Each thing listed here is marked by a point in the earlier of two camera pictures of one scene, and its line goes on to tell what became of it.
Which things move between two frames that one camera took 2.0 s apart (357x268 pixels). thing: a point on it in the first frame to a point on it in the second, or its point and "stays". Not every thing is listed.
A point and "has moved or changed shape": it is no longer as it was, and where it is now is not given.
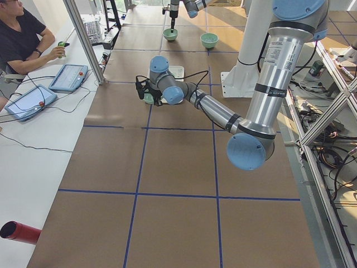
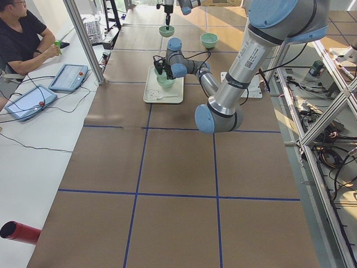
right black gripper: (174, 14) to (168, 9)
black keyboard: (93, 32) stays
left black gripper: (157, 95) to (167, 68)
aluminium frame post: (78, 22) stays
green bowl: (169, 36) has moved or changed shape
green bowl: (148, 98) has moved or changed shape
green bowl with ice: (209, 39) stays
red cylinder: (17, 231) stays
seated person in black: (23, 42) stays
